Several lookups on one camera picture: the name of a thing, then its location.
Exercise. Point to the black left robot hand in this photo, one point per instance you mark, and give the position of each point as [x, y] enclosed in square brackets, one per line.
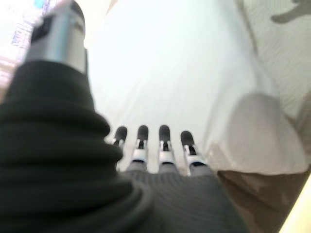
[60, 157]

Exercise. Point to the white duvet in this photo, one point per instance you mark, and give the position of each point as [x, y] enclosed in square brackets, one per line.
[158, 72]

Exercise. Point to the cream woven fringed blanket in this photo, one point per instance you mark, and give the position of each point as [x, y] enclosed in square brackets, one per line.
[279, 60]

